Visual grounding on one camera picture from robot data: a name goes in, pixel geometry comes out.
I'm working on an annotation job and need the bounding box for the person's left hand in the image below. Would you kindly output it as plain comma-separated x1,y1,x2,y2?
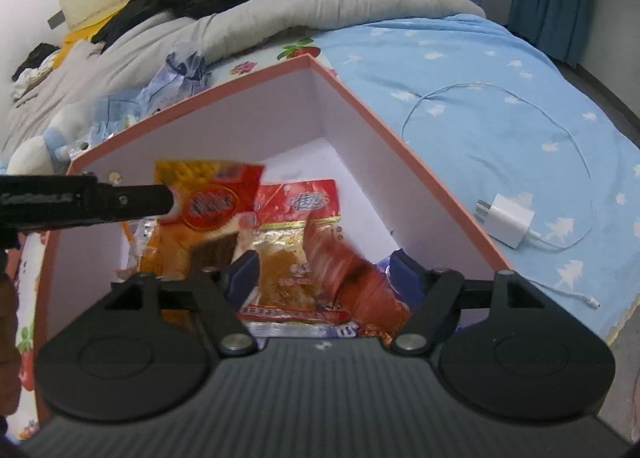
0,250,23,420

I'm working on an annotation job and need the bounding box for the yellow cloth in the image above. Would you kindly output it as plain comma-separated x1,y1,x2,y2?
52,8,127,69

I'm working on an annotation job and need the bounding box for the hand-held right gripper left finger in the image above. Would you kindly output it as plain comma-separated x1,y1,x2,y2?
102,252,261,358

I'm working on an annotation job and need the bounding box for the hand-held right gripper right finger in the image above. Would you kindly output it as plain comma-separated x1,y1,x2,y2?
390,249,549,358

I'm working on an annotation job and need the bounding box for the red snack packet clear window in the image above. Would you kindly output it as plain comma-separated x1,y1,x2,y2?
237,179,352,327

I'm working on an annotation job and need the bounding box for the small black cloth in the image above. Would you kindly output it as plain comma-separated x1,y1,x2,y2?
12,42,61,82

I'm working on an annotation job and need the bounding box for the white charging cable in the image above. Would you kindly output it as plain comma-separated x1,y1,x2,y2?
401,82,601,311

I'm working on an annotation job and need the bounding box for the pink cardboard box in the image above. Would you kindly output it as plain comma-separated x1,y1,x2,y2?
35,56,516,339

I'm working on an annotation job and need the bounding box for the blue and white snack packet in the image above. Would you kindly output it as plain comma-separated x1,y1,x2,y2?
244,257,417,339

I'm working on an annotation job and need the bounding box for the white crumpled cloth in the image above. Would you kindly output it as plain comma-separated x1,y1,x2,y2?
12,62,52,99

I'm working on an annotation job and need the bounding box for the orange snack packet red label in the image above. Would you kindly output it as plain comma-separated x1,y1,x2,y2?
117,159,266,289

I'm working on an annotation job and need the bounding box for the white charger plug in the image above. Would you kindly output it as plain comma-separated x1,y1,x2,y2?
474,193,542,251

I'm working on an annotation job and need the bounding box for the dark red snack packet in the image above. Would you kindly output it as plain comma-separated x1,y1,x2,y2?
304,230,417,339

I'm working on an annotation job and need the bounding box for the blue star print bed sheet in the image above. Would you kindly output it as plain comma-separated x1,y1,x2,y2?
300,12,640,339

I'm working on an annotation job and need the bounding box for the crumpled clear plastic bag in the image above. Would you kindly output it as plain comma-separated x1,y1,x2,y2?
142,42,210,111

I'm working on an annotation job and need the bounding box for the white and blue plush toy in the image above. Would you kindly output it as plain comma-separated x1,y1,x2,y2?
6,100,101,175

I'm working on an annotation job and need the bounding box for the floral fruit print cloth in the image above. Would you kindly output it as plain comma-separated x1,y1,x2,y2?
0,35,322,445

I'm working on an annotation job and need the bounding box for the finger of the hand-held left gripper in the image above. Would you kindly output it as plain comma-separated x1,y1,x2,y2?
96,182,175,225

